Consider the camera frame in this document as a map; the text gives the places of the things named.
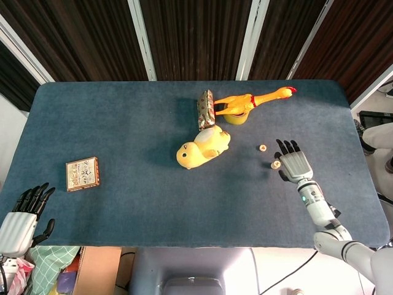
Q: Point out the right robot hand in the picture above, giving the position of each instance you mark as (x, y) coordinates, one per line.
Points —
(296, 166)

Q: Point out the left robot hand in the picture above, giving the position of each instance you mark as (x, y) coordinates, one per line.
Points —
(17, 233)

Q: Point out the small wooden bead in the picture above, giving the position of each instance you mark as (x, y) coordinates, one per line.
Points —
(263, 148)
(272, 168)
(276, 164)

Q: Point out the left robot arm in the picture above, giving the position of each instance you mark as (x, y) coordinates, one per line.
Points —
(6, 272)

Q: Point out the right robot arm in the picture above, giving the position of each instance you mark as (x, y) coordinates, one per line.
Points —
(316, 206)

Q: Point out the small patterned card box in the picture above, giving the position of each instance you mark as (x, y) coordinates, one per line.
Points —
(83, 174)

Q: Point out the pink plastic bag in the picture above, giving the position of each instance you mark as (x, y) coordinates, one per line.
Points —
(23, 273)

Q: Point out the green checked bag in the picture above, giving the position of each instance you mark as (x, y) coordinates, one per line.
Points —
(46, 267)

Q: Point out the purple object under table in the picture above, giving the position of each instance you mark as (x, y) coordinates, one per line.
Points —
(66, 284)

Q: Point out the dark grey sneaker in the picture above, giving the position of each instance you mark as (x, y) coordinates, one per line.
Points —
(358, 129)

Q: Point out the orange rubber chicken toy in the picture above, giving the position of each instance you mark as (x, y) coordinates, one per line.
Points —
(239, 103)

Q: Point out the brown cardboard box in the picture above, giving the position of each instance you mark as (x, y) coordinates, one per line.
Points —
(98, 270)

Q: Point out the person leg beige trousers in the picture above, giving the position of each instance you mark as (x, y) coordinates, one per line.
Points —
(380, 136)

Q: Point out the black floor object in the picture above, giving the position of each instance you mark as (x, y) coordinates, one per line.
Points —
(376, 118)

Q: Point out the yellow duck plush toy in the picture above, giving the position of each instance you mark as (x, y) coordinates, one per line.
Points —
(196, 150)

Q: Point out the patterned foil snack bag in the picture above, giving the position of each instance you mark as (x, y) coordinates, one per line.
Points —
(205, 110)

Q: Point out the blue felt table cover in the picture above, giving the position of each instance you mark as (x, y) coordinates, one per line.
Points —
(138, 199)

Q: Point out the grey robot torso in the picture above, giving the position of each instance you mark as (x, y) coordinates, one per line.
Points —
(190, 264)

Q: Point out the white partition frame post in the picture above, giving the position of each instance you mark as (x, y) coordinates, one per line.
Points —
(373, 90)
(252, 40)
(308, 40)
(143, 40)
(27, 58)

